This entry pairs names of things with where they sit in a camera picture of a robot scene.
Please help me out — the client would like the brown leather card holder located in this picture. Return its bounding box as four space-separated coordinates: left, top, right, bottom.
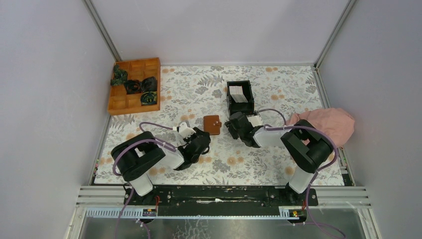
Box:
203 115 222 135

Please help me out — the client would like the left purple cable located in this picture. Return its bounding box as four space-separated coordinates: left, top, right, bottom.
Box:
112 121 180 239

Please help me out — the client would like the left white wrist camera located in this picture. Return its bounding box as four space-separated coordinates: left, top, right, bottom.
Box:
173 120 196 146

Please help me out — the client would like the green black rolled sock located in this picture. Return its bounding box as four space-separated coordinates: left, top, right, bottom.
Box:
140 91 157 106

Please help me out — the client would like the stack of credit cards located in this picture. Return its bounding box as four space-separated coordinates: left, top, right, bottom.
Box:
228 86 248 103

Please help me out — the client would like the black card box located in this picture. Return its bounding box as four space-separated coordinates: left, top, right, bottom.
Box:
226 80 255 115

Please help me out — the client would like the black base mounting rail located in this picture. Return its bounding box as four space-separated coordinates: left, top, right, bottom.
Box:
123 185 318 218

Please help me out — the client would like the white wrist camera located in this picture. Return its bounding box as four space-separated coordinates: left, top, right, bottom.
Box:
247 115 264 127
173 120 196 146

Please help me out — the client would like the black rolled sock right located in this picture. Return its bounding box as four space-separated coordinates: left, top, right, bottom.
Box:
140 76 158 93

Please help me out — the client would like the pink crumpled cloth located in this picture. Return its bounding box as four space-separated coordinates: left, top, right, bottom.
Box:
287 108 355 147

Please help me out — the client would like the orange wooden compartment tray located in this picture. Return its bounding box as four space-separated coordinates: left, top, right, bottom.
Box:
107 57 161 116

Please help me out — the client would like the floral patterned table mat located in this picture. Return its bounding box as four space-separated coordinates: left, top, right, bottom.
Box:
93 66 322 185

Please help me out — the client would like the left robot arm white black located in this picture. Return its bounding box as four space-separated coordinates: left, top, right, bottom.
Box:
111 123 211 205

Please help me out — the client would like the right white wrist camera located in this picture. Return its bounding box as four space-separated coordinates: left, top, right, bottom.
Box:
247 115 264 127

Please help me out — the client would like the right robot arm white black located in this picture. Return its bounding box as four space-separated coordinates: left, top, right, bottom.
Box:
224 112 338 205

